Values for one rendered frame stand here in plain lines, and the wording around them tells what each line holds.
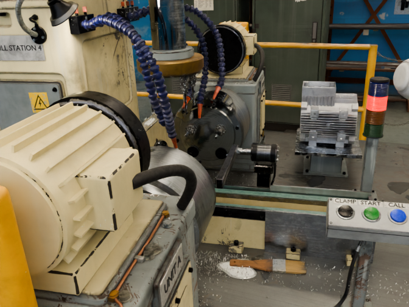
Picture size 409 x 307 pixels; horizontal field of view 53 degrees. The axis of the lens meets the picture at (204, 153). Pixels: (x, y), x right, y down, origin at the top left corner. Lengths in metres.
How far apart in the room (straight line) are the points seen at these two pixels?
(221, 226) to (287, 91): 3.23
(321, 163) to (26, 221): 1.33
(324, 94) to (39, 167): 1.25
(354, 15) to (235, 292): 5.27
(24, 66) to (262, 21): 3.37
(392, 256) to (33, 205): 1.01
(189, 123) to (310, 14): 2.94
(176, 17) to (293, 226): 0.63
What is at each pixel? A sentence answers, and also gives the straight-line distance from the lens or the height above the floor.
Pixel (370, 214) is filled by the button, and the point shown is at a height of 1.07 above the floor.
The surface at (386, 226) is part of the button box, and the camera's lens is 0.90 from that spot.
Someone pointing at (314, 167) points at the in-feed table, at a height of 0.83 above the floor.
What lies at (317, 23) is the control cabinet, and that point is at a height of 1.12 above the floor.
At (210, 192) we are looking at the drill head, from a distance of 0.94.
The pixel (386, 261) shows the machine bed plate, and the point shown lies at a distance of 1.25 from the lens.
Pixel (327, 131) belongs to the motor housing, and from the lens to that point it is 1.58.
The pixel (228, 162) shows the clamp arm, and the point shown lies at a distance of 1.19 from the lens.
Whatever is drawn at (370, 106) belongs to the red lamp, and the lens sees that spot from 1.40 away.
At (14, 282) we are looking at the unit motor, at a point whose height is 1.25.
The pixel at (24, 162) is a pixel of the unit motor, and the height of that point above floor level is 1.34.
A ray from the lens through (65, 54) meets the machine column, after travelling 1.05.
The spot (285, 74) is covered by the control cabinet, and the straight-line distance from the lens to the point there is 4.29.
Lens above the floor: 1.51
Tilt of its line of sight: 23 degrees down
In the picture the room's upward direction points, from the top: 2 degrees counter-clockwise
